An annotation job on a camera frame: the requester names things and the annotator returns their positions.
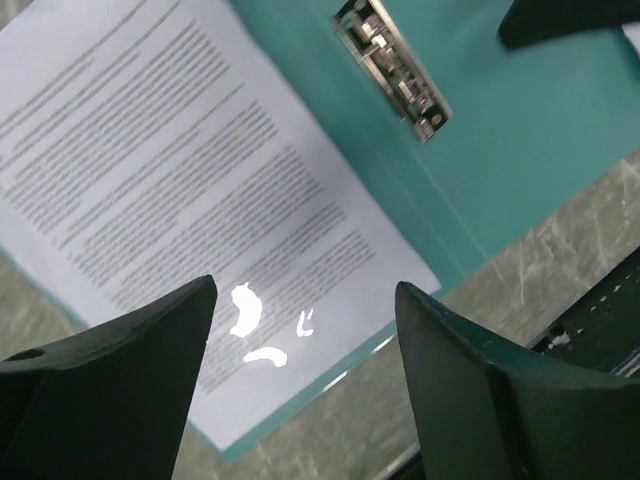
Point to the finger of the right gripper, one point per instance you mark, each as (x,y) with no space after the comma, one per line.
(529,22)

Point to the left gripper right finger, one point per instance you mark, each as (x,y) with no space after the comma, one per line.
(488,408)

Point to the printed paper sheet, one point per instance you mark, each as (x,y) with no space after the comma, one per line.
(632,34)
(148,143)

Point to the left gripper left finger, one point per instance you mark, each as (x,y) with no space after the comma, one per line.
(110,402)

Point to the metal folder clip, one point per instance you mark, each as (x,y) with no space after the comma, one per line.
(373,38)

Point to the teal file folder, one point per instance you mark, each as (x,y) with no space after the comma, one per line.
(529,128)

